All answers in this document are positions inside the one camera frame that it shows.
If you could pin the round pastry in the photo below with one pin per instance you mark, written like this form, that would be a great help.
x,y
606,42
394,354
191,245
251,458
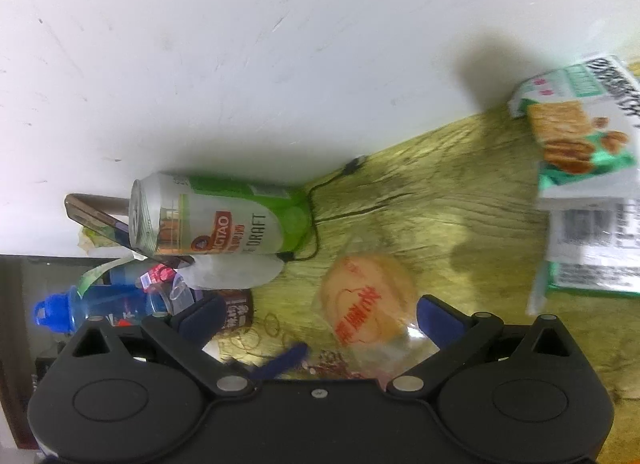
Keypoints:
x,y
367,314

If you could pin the green wood-print desktop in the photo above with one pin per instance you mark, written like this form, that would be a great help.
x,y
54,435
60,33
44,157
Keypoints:
x,y
450,204

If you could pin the white plastic bag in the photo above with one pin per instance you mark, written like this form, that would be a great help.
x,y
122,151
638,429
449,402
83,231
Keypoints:
x,y
230,271

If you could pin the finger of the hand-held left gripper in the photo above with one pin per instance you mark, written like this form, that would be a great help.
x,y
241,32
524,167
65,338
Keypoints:
x,y
282,360

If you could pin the clear container with red lid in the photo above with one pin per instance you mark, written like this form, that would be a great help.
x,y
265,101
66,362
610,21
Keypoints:
x,y
160,276

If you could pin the beige green snack packet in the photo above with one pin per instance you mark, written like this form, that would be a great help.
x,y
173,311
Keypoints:
x,y
92,241

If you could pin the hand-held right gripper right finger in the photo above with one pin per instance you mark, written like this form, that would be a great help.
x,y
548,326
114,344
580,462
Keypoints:
x,y
440,319

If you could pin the green white biscuit packet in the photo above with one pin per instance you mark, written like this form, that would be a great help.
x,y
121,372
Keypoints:
x,y
590,244
575,134

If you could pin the green white beer can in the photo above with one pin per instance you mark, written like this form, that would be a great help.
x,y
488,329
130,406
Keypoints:
x,y
220,224

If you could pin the brown smartphone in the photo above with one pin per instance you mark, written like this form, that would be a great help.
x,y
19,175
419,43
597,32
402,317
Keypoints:
x,y
95,214

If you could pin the tan rubber bands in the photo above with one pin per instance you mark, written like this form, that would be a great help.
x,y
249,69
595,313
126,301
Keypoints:
x,y
250,341

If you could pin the brown jar with purple lid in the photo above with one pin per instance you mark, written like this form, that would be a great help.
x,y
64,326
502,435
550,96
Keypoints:
x,y
237,309

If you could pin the blue drinking bottle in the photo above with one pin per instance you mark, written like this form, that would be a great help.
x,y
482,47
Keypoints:
x,y
100,304

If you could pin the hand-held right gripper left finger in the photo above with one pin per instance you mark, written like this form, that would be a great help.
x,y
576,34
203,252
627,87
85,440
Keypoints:
x,y
200,318

